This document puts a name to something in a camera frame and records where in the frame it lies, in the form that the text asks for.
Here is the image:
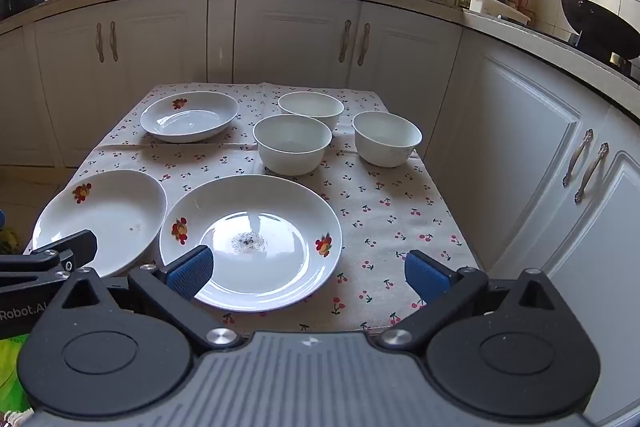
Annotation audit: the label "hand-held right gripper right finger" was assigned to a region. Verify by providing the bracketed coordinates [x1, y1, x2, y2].
[372, 250, 559, 353]

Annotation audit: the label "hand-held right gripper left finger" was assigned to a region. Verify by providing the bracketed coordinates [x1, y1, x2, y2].
[60, 245, 246, 356]

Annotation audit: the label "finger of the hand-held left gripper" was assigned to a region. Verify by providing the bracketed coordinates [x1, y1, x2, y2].
[0, 229, 99, 292]

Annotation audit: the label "large white fruit print plate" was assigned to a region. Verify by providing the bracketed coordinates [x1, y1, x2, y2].
[159, 174, 344, 313]

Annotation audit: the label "white ceramic bowl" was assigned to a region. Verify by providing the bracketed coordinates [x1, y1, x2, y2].
[352, 110, 424, 168]
[277, 91, 345, 133]
[252, 114, 333, 176]

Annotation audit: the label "green plastic bag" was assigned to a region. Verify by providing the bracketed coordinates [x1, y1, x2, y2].
[0, 334, 34, 414]

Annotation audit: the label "cherry print tablecloth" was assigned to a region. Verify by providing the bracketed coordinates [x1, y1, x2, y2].
[65, 82, 482, 336]

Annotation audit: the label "white kitchen cabinets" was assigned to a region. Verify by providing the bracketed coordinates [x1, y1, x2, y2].
[0, 0, 640, 427]

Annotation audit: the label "white plastic tray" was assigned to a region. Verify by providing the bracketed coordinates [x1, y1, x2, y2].
[467, 0, 532, 26]

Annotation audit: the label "black wok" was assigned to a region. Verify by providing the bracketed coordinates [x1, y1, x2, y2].
[552, 0, 640, 63]

